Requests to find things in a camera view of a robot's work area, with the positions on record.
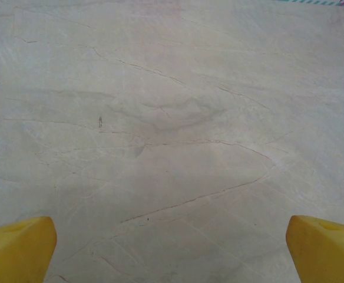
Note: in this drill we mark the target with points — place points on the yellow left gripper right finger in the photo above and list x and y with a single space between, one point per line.
325 256

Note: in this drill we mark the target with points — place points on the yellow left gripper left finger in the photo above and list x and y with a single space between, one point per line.
13 253

